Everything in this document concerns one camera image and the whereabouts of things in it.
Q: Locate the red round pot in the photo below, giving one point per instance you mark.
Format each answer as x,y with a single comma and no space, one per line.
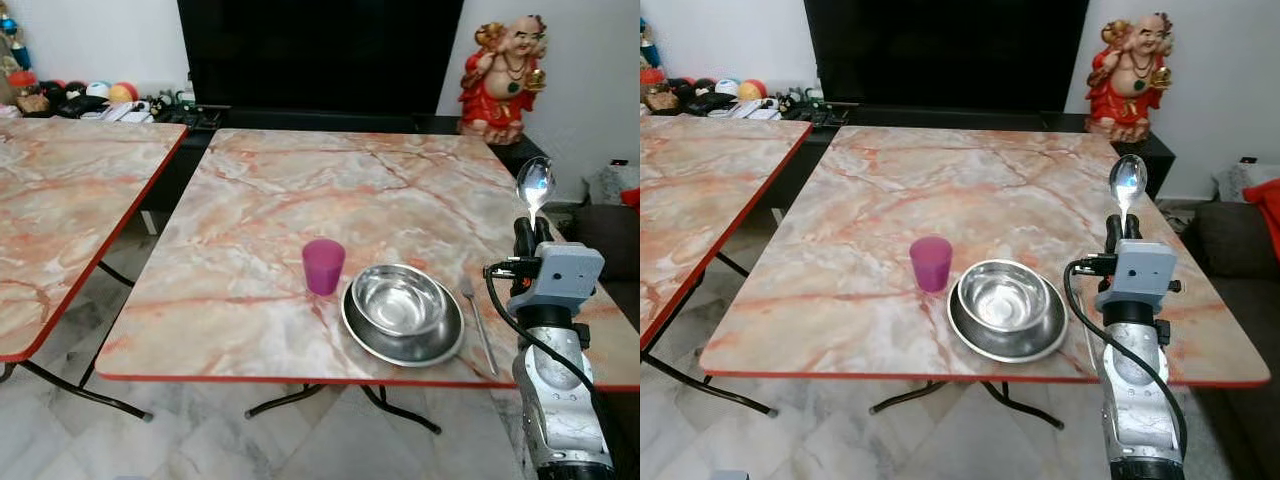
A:
22,79
651,76

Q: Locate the stainless steel fork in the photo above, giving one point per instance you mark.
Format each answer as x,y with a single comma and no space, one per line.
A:
480,330
1092,350

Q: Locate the stainless steel plate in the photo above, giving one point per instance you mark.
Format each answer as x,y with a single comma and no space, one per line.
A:
1005,344
400,347

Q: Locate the marble pattern folding table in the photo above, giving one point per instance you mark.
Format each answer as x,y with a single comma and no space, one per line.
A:
300,190
960,190
60,210
690,200

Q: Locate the purple plastic cup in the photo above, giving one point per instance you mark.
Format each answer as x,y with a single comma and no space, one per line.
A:
931,264
323,266

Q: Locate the stainless steel bowl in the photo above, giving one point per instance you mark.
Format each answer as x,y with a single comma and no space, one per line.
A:
1003,294
398,298

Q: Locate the dark brown sofa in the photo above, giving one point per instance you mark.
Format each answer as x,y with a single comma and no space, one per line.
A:
610,245
1235,290

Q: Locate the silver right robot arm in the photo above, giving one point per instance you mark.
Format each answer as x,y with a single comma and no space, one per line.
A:
555,390
1135,390

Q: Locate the red cloth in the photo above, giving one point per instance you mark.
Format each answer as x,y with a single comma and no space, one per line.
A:
631,198
1265,210

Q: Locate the red laughing Buddha statue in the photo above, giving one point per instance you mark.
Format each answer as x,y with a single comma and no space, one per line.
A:
1125,88
497,90

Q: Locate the white and blue ball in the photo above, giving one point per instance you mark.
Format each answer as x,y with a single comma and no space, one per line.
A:
727,87
98,89

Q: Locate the orange ball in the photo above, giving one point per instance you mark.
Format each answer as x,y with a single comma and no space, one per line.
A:
752,90
124,92

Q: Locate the blue figurine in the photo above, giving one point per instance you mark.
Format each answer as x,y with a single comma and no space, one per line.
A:
649,48
14,42

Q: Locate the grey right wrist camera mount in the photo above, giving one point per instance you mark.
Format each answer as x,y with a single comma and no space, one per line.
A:
565,275
1145,270

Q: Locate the stainless steel spoon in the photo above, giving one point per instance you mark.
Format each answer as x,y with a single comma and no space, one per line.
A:
1128,180
535,183

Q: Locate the grey patterned cushion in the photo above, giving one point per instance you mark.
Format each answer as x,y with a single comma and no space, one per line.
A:
612,185
1240,182

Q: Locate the black television screen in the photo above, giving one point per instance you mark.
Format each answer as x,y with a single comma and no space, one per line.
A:
945,55
320,55

